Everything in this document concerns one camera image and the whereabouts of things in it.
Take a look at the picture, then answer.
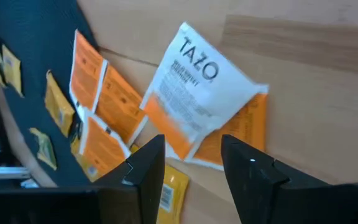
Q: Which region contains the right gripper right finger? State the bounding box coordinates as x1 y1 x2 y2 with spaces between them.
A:
221 135 291 224

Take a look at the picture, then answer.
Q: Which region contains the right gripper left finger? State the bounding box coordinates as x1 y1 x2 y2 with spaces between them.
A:
97 134 167 224

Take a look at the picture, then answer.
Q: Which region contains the white orange Tazo tea bag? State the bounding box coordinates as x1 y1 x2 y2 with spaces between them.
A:
78 113 132 178
69 29 109 121
185 91 269 171
140 21 270 161
94 63 149 146

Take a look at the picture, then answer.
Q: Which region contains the round dark woven placemat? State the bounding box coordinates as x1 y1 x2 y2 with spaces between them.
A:
0 0 101 187

